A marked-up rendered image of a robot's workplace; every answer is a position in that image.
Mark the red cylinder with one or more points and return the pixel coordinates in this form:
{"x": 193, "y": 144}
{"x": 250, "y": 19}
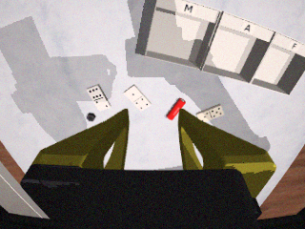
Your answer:
{"x": 174, "y": 111}

